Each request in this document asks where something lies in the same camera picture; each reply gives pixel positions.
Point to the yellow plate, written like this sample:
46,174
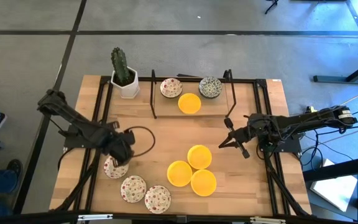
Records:
189,103

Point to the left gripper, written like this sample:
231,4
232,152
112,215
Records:
120,151

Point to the yellow plastic bowl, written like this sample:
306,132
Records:
199,156
203,182
179,173

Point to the red floral green bowl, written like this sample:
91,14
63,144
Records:
158,199
133,188
171,87
117,172

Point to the white plant pot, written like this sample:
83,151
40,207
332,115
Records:
129,90

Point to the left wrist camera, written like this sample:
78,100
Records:
129,137

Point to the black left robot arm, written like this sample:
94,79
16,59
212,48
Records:
73,118

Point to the black keyboard desk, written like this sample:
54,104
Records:
337,169

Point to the dark patterned teal bowl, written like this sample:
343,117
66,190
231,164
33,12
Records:
210,87

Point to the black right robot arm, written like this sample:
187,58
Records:
306,119

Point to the black wood shelf rack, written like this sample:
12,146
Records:
166,107

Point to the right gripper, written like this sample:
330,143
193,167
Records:
250,130

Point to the green cactus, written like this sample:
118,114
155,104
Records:
120,65

